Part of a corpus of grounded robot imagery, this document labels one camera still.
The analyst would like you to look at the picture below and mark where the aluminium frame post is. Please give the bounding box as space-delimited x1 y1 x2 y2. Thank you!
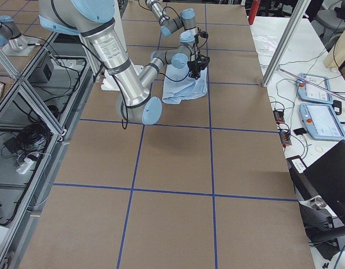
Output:
261 0 311 87

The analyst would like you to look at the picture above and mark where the upper blue teach pendant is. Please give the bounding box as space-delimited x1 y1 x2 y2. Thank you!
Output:
297 73 333 104

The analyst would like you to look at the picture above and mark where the clear plastic bag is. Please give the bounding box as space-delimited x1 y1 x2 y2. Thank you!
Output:
252 34 279 57

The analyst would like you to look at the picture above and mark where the red cylinder bottle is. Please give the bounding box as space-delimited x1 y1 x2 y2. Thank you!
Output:
248 0 260 25

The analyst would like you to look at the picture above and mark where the grey electronics box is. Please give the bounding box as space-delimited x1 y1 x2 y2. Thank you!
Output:
28 54 54 83

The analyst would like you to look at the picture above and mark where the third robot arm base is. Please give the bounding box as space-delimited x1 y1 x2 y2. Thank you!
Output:
0 15 40 56

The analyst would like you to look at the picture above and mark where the black laptop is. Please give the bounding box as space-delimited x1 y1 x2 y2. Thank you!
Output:
289 139 345 219

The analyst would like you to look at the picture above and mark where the white power strip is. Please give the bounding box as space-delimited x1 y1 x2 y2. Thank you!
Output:
16 156 36 175

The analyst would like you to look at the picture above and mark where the light blue button shirt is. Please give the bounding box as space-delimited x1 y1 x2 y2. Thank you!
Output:
162 64 208 104

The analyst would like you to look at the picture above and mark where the blue teach pendant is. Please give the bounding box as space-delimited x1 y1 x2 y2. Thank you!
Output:
297 73 333 104
300 103 345 141

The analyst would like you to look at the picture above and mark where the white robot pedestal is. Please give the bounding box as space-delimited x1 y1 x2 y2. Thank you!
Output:
100 1 144 99

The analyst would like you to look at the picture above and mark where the lower blue teach pendant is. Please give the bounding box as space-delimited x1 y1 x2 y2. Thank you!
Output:
300 103 345 141

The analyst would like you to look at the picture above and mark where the metal rod green tip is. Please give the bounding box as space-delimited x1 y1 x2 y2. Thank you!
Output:
277 67 345 101

